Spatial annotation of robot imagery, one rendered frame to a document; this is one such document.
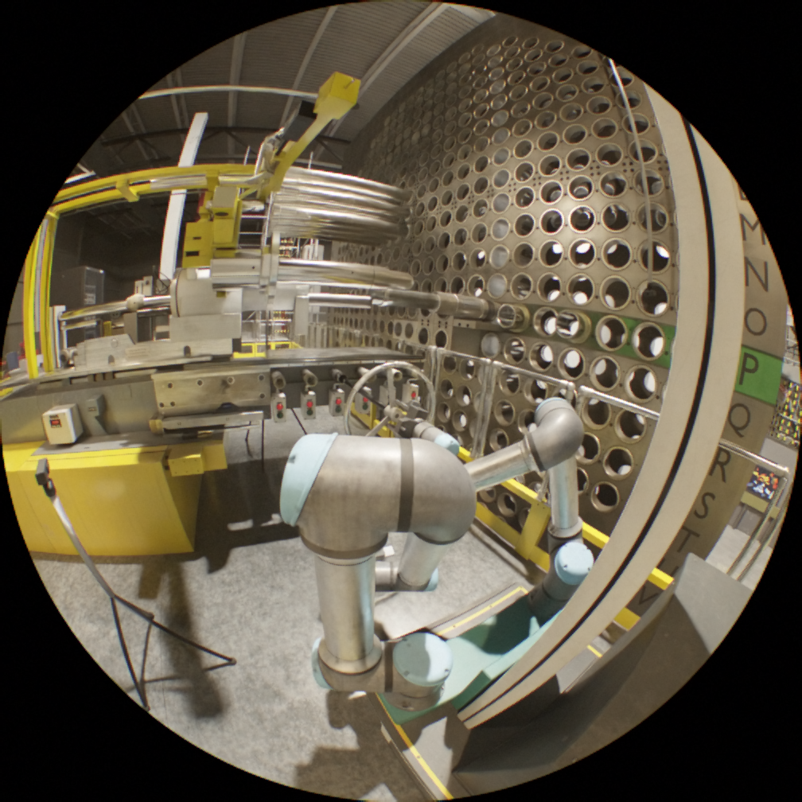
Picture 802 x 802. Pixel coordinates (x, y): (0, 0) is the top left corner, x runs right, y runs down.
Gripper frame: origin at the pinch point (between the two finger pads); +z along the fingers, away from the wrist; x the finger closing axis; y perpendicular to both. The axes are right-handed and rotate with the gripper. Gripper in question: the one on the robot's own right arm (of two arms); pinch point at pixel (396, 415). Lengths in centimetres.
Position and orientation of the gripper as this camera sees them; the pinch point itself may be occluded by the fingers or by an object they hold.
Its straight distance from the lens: 104.0
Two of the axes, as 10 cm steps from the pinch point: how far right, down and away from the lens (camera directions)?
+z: -5.0, -2.9, 8.2
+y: 7.8, 2.5, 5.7
